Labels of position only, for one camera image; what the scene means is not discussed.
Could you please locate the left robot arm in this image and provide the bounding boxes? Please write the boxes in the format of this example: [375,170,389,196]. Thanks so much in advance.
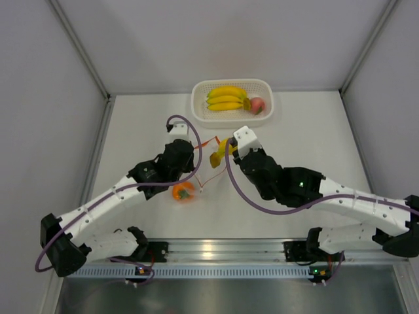
[40,139,202,277]

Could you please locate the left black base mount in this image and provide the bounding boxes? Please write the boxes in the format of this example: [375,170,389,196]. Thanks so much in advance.
[131,241,169,263]

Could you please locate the white slotted cable duct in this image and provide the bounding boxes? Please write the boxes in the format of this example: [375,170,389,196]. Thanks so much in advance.
[69,264,327,279]

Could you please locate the orange fake fruit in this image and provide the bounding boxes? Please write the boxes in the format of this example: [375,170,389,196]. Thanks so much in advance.
[172,182,196,202]

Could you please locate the left aluminium frame post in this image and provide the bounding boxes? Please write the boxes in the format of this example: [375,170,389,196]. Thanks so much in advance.
[48,0,112,101]

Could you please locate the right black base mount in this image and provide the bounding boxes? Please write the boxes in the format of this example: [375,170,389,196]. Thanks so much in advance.
[283,241,319,266]

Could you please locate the pink fake peach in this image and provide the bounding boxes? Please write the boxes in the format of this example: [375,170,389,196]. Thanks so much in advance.
[250,97,265,115]

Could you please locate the clear zip top bag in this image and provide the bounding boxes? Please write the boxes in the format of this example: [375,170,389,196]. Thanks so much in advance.
[174,136,226,204]

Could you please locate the right aluminium frame post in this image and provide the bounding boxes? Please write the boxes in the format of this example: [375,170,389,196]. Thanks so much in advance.
[340,0,407,96]

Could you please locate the white perforated plastic basket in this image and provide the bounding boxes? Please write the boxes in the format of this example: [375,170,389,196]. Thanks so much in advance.
[191,78,274,128]

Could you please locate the yellow fake bananas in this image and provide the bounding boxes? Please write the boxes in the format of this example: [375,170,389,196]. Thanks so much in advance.
[206,86,251,111]

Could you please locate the aluminium mounting rail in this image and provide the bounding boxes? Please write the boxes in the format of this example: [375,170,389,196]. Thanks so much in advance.
[161,239,409,264]

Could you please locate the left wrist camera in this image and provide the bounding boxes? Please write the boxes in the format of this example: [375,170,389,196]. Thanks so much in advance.
[166,121,189,138]

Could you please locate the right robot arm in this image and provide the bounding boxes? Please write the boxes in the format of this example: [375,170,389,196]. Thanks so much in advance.
[226,149,418,260]

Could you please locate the purple cable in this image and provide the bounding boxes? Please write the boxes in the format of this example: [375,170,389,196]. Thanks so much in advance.
[35,114,203,288]
[224,137,419,285]

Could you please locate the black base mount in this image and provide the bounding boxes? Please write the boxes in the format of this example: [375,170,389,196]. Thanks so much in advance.
[283,241,319,266]
[131,241,169,263]

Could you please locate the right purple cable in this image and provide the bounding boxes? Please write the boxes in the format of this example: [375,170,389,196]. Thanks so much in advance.
[224,137,419,285]

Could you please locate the aluminium frame post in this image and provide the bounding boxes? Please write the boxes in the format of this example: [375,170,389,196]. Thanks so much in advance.
[48,0,112,101]
[340,0,407,96]

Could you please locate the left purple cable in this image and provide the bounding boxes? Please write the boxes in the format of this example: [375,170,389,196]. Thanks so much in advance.
[35,114,203,288]

